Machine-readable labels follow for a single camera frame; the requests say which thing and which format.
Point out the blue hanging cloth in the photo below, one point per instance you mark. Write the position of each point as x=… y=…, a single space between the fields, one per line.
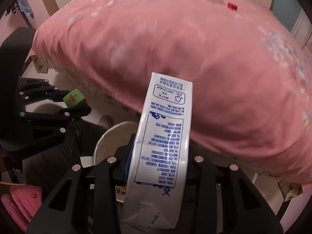
x=25 y=8

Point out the white curtain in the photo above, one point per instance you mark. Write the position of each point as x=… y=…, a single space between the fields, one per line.
x=301 y=31

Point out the olive green cube box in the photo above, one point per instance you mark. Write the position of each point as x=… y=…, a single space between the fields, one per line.
x=74 y=98

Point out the red small box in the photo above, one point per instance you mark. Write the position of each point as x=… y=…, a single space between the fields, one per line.
x=232 y=6

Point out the pink floral bedspread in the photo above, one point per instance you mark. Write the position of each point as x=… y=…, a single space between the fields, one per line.
x=251 y=81

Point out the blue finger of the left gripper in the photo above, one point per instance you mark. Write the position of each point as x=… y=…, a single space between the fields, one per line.
x=33 y=90
x=34 y=126

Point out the pink slipper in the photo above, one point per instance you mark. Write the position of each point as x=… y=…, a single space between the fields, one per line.
x=22 y=202

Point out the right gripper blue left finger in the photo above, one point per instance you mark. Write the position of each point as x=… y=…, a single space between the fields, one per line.
x=84 y=201

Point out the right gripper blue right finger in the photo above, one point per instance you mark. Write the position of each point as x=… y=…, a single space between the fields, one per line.
x=223 y=197

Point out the white round trash bin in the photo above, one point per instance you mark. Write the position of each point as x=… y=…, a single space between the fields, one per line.
x=118 y=142

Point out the white blue milk carton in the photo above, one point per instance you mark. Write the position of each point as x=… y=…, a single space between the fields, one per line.
x=158 y=169

